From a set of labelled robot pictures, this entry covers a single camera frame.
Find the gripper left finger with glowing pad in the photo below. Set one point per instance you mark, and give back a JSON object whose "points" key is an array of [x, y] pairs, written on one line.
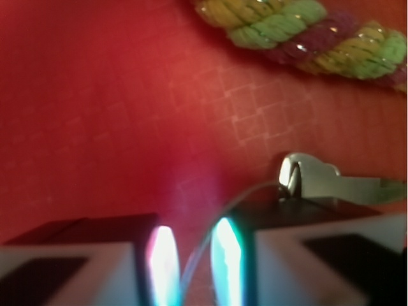
{"points": [[124, 260]]}

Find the red plastic tray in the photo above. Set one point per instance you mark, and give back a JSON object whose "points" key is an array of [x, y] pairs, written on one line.
{"points": [[127, 107]]}

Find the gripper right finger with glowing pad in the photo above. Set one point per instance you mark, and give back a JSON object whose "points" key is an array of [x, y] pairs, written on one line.
{"points": [[309, 252]]}

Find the silver keys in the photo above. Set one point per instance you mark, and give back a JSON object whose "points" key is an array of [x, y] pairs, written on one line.
{"points": [[304, 177]]}

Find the multicolour twisted rope toy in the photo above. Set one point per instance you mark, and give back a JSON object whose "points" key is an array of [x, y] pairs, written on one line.
{"points": [[305, 35]]}

